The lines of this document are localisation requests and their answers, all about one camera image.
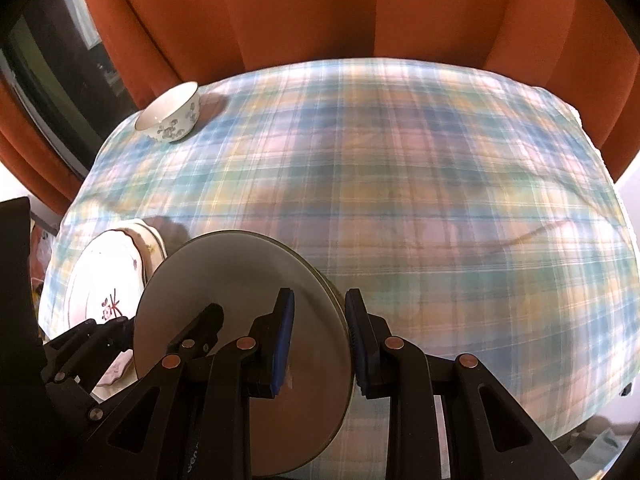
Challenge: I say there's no orange curtain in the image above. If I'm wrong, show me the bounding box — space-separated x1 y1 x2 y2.
0 0 640 211

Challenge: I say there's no grey cloth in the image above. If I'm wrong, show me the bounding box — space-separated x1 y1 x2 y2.
555 412 632 480

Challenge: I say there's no dark glass window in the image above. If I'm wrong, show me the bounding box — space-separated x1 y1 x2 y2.
0 0 138 181

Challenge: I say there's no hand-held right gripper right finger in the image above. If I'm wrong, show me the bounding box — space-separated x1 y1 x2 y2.
344 288 576 480

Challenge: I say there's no pink floral scalloped plate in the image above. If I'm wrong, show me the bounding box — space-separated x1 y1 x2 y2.
64 230 151 388

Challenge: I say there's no blue floral bowl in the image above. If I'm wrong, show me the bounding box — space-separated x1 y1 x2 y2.
135 81 202 144

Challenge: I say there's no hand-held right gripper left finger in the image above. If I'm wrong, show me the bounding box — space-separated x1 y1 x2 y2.
70 287 296 480

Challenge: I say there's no grey round plate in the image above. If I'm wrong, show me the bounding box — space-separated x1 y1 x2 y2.
134 230 353 478

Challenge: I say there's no yellow floral plate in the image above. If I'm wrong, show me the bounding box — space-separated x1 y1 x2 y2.
120 219 168 281

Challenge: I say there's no plaid tablecloth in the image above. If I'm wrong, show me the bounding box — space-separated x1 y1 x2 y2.
39 57 640 480

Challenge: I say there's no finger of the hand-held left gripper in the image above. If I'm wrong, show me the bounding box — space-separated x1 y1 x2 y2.
166 302 225 357
42 317 135 428

